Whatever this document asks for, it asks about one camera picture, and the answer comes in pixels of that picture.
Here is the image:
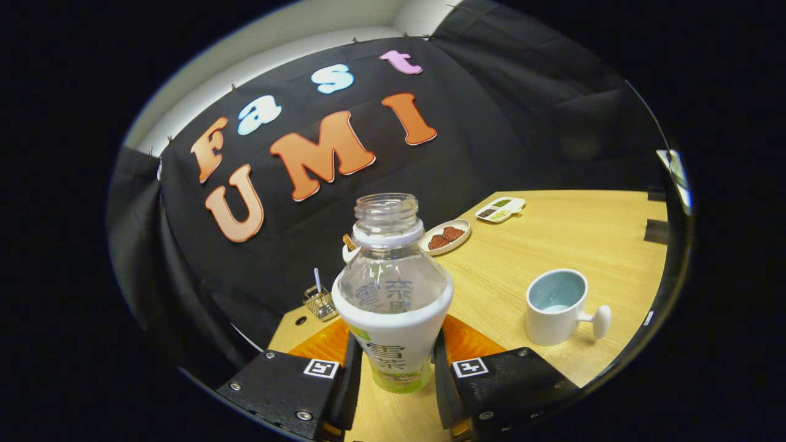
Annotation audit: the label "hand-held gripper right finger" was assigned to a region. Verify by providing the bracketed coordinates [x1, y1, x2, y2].
[432, 314, 582, 442]

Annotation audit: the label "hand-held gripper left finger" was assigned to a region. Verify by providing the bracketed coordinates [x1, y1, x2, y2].
[215, 317, 364, 442]

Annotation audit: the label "white cup blue inside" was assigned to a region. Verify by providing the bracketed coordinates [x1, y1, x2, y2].
[526, 268, 612, 347]

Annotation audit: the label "clear juice bottle white label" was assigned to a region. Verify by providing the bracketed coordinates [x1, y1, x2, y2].
[332, 193, 454, 394]

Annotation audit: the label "wooden table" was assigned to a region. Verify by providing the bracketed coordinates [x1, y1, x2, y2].
[267, 189, 670, 442]

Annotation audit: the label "red-brown food pieces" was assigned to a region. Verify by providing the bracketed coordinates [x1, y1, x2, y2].
[428, 227, 465, 250]

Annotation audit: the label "white oval plate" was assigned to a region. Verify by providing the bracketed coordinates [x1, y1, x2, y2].
[419, 219, 472, 257]

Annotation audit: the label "white divided dish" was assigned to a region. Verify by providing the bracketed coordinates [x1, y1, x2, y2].
[475, 196, 527, 224]

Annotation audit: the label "black backdrop cloth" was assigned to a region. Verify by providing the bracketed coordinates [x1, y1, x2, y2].
[106, 0, 676, 381]

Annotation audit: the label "wire mesh basket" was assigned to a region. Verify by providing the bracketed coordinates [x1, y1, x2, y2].
[302, 285, 338, 322]

